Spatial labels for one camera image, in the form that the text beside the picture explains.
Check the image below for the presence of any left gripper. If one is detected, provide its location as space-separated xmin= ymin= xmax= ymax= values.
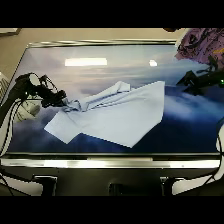
xmin=39 ymin=87 xmax=68 ymax=109

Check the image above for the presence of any light blue shirt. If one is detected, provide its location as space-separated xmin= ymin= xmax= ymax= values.
xmin=43 ymin=80 xmax=166 ymax=149

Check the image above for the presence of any purple patterned garment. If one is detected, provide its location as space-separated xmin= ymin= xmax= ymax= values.
xmin=174 ymin=28 xmax=224 ymax=71

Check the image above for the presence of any black cable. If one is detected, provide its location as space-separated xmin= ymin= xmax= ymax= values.
xmin=0 ymin=99 xmax=22 ymax=158

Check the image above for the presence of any silver frame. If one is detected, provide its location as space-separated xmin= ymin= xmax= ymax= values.
xmin=0 ymin=154 xmax=224 ymax=197

